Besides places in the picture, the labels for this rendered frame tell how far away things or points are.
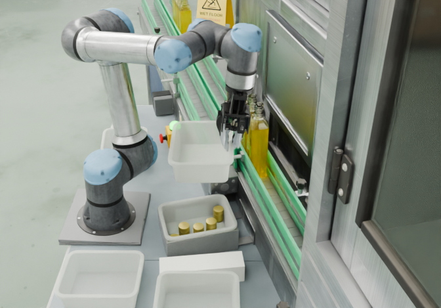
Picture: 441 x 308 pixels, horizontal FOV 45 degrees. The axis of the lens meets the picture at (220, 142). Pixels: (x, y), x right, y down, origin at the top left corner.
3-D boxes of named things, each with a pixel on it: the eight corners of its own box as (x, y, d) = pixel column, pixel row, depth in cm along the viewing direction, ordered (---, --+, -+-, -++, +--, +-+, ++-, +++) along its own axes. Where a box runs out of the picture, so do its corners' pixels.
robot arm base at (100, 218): (77, 229, 167) (74, 205, 162) (89, 199, 180) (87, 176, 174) (125, 233, 167) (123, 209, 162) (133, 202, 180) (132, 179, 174)
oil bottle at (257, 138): (266, 176, 172) (270, 121, 161) (250, 179, 171) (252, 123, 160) (261, 167, 177) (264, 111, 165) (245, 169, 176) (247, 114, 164)
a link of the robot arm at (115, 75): (107, 180, 175) (67, 16, 151) (138, 159, 185) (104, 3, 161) (134, 187, 168) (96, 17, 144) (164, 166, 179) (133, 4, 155)
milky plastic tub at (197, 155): (168, 190, 141) (167, 164, 137) (175, 144, 160) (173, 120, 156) (233, 190, 141) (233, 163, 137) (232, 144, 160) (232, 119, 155)
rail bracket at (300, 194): (317, 218, 156) (322, 182, 149) (296, 222, 155) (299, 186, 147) (312, 209, 159) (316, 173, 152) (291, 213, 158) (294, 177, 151)
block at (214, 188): (238, 194, 176) (239, 176, 172) (210, 198, 174) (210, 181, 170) (235, 187, 178) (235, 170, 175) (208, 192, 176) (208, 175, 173)
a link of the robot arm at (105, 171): (77, 194, 166) (73, 159, 159) (107, 174, 176) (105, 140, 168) (104, 209, 161) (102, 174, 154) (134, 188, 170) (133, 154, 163)
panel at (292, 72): (394, 271, 125) (424, 152, 106) (382, 274, 124) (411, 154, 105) (268, 97, 198) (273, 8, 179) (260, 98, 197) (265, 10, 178)
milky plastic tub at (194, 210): (239, 248, 163) (239, 226, 158) (167, 262, 158) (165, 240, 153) (224, 212, 177) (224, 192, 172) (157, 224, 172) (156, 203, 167)
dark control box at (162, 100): (173, 114, 233) (172, 98, 228) (155, 117, 231) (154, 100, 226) (170, 106, 239) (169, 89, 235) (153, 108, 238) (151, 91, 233)
